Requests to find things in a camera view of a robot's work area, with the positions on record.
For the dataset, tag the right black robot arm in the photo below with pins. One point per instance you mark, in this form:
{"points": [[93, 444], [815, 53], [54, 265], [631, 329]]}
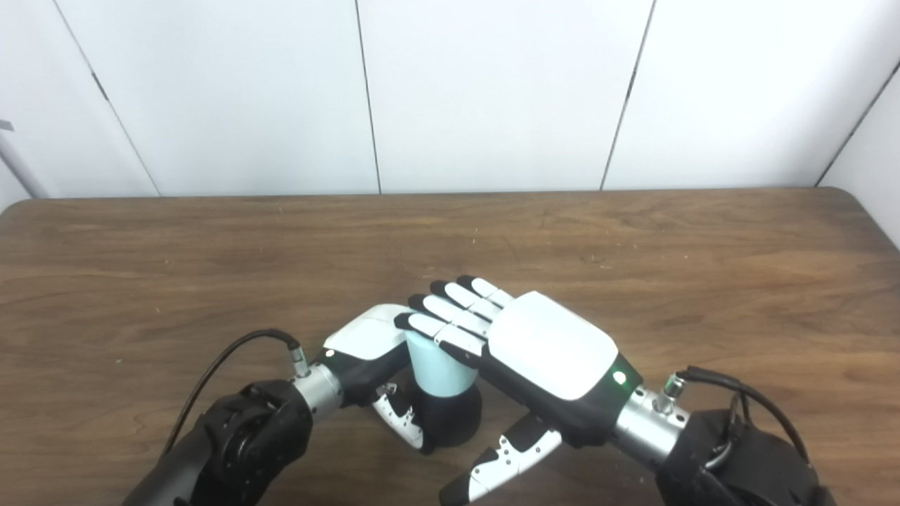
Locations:
{"points": [[731, 464]]}

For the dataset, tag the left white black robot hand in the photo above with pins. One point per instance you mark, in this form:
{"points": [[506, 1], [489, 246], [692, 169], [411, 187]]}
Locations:
{"points": [[365, 344]]}

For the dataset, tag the black funnel-shaped nozzle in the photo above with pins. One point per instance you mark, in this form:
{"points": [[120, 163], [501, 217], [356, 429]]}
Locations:
{"points": [[450, 422]]}

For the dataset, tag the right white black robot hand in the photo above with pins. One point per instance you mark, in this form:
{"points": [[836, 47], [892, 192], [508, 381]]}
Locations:
{"points": [[555, 358]]}

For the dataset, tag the light blue cylinder cup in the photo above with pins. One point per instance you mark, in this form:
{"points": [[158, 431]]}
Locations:
{"points": [[439, 369]]}

